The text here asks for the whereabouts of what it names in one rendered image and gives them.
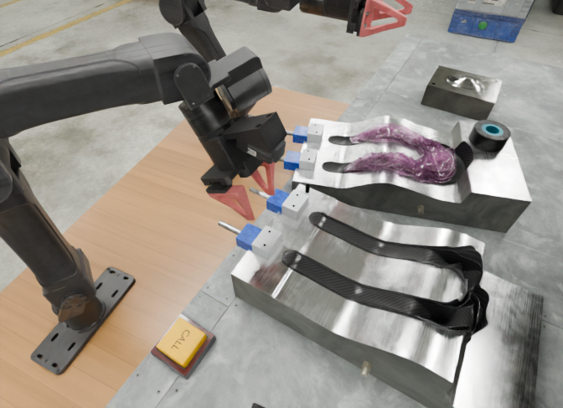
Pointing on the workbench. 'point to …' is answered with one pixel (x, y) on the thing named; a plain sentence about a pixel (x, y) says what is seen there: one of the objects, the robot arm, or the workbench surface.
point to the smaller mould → (462, 93)
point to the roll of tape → (489, 135)
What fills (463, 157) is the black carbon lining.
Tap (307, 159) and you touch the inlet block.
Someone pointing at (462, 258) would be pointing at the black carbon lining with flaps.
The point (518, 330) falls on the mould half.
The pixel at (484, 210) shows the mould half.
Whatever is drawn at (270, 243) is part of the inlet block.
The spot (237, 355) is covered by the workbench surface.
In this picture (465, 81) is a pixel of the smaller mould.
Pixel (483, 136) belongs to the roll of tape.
